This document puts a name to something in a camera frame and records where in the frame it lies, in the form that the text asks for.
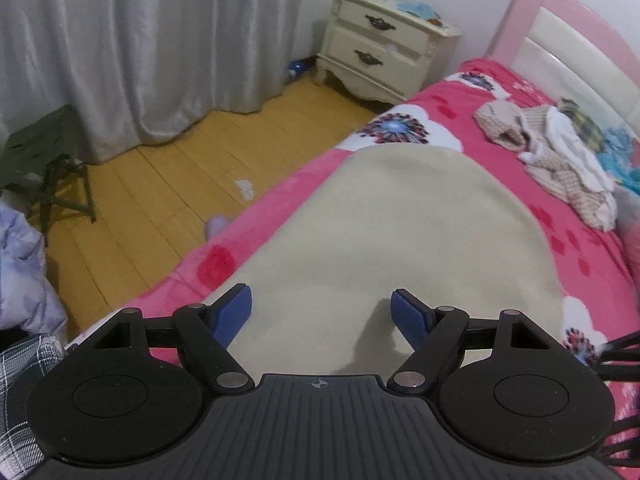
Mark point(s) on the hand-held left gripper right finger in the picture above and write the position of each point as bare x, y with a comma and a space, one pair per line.
410, 317

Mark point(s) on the beige jacket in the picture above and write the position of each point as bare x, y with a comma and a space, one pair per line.
400, 220

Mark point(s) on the dark wooden stool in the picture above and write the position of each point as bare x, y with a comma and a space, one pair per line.
35, 145

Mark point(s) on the grey curtain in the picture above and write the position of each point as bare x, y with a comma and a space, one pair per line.
150, 45

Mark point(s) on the pink floral bed blanket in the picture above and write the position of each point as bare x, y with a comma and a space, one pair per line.
575, 245

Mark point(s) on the cream nightstand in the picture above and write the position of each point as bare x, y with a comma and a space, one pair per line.
380, 45

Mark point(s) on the dark plaid cloth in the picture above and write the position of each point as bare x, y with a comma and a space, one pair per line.
20, 390

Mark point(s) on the white garment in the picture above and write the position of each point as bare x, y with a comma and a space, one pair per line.
575, 150

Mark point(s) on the green plaid cloth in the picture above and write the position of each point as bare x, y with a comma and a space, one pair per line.
582, 122

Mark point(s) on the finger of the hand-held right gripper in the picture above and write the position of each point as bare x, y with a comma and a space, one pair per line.
622, 372

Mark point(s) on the light blue cloth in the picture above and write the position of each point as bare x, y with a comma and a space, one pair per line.
620, 155

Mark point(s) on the white paper scrap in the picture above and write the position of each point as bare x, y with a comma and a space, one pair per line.
245, 189

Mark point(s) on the pink checkered garment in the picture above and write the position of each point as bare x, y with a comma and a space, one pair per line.
565, 185

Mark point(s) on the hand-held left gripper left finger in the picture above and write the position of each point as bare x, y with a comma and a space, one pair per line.
231, 316

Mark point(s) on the pink bed headboard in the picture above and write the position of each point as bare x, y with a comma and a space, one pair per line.
575, 35

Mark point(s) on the light purple bedding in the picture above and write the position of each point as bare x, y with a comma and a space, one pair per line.
20, 270

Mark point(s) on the light blue paper item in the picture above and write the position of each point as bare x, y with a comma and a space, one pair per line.
420, 9

